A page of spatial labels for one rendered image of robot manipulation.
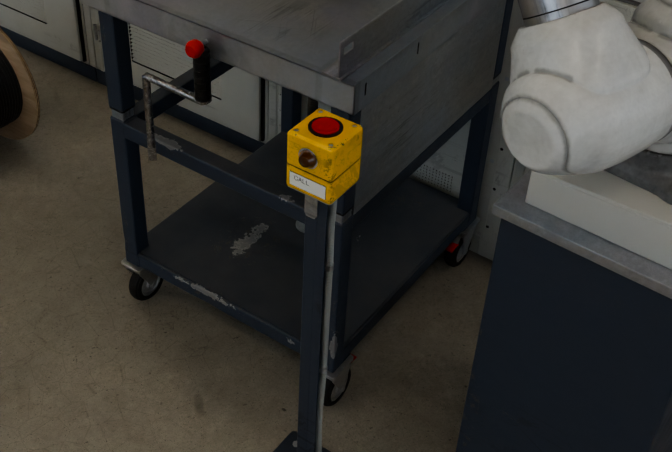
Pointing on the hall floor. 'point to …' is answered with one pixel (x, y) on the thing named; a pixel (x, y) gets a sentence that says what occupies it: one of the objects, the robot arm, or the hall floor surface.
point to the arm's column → (567, 356)
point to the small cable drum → (16, 93)
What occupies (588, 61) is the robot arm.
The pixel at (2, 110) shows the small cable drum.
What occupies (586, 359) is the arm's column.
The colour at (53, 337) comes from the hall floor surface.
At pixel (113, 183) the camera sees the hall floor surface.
